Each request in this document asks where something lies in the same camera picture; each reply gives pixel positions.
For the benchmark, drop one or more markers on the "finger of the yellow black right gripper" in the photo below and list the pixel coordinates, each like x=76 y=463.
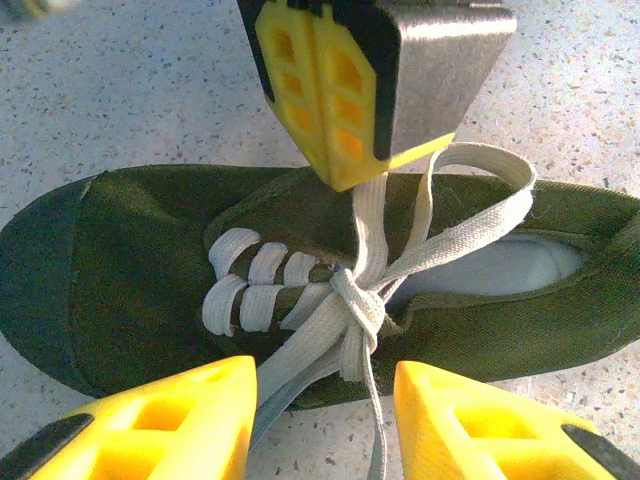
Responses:
x=277 y=80
x=435 y=70

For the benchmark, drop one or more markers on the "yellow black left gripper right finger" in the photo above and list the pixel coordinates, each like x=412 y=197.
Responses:
x=500 y=440

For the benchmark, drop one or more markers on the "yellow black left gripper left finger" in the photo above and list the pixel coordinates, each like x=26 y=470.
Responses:
x=150 y=440

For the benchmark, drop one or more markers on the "white shoelace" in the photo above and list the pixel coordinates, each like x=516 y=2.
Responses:
x=362 y=300

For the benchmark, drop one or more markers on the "dark green canvas shoe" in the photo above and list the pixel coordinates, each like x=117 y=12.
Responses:
x=125 y=260

